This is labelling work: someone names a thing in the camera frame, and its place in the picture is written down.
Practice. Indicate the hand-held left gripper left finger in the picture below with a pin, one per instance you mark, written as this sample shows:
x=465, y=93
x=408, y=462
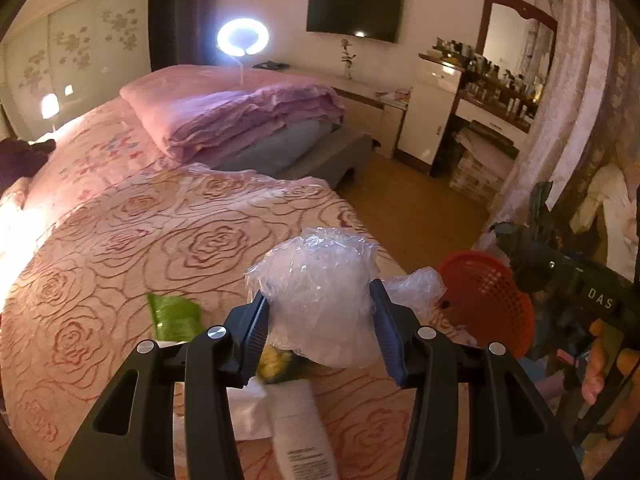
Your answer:
x=252, y=345

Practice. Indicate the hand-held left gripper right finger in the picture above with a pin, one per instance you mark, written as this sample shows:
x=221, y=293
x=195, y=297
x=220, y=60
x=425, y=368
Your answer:
x=387, y=335

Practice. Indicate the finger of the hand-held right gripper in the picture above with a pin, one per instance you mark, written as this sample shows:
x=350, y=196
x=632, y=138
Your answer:
x=542, y=265

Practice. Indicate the red plastic mesh basket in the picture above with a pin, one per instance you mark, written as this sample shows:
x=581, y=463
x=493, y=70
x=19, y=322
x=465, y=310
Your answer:
x=485, y=300

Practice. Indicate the clear plastic bag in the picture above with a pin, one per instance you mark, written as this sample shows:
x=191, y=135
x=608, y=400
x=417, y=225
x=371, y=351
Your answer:
x=320, y=300

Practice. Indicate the green snack packet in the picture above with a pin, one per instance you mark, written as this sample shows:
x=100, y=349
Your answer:
x=175, y=316

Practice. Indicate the person's right hand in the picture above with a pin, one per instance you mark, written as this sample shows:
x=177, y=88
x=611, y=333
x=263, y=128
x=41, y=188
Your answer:
x=597, y=365

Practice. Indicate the white printed garment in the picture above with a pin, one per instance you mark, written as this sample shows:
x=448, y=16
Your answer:
x=631, y=230

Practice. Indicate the white hanging cloth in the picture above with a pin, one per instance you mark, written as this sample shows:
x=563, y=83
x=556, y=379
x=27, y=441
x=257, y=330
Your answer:
x=602, y=195

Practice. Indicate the white squeeze tube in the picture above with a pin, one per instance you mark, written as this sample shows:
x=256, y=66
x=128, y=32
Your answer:
x=300, y=430

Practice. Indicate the cloth covered cardboard boxes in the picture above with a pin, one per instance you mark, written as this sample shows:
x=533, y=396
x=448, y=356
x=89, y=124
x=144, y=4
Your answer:
x=480, y=170

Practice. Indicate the dark wood dressing table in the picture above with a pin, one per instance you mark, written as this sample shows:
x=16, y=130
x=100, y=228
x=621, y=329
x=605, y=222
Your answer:
x=492, y=117

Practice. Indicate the light lace curtain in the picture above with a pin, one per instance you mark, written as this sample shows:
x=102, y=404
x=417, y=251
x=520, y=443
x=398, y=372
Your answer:
x=565, y=110

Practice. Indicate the row of cosmetic bottles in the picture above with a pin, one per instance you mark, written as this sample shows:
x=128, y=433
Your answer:
x=495, y=80

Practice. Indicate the white cabinet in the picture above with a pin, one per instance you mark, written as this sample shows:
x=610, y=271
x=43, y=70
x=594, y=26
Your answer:
x=427, y=110

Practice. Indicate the grey blue blanket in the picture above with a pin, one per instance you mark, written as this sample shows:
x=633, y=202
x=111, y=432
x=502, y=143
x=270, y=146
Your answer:
x=280, y=147

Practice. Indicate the pink small box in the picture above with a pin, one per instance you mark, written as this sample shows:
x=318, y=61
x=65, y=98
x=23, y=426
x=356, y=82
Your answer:
x=397, y=94

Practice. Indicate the low white desk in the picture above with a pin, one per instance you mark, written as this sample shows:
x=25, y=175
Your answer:
x=365, y=110

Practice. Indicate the wooden framed mirror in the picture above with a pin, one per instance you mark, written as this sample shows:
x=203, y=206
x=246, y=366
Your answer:
x=520, y=35

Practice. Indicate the folded pink quilt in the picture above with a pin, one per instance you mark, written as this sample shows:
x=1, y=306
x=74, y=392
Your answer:
x=225, y=110

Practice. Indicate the pink flower in vase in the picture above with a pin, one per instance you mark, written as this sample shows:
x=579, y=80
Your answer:
x=347, y=57

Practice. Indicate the dark flat object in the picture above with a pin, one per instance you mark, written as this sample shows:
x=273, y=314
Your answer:
x=270, y=65

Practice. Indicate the purple pillow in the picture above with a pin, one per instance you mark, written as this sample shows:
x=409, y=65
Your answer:
x=20, y=160

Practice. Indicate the glowing bedside lamp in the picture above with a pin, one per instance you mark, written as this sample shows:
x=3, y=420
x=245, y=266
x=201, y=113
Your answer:
x=48, y=106

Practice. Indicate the dark wooden door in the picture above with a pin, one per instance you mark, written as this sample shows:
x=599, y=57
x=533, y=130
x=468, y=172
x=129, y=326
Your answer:
x=180, y=25

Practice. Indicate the flower patterned wardrobe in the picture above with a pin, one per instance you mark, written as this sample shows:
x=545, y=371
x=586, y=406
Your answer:
x=75, y=60

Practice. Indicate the grey upholstered bed frame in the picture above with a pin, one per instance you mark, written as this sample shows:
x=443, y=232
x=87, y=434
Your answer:
x=335, y=160

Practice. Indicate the white wall switch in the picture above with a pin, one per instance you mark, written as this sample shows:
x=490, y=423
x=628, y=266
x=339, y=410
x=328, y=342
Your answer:
x=68, y=91

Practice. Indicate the black wall television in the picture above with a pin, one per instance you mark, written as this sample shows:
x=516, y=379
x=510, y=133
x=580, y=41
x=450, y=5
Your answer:
x=355, y=10

